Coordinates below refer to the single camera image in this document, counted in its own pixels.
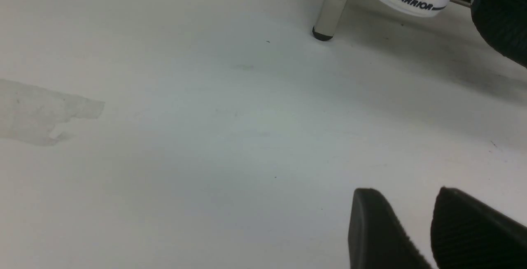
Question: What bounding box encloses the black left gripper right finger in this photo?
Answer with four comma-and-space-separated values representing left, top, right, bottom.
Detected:
430, 187, 527, 269

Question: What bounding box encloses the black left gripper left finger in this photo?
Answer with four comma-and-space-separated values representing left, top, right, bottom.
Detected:
348, 188, 432, 269

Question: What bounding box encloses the black mesh sneaker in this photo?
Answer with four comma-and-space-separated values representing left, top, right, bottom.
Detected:
470, 0, 527, 68

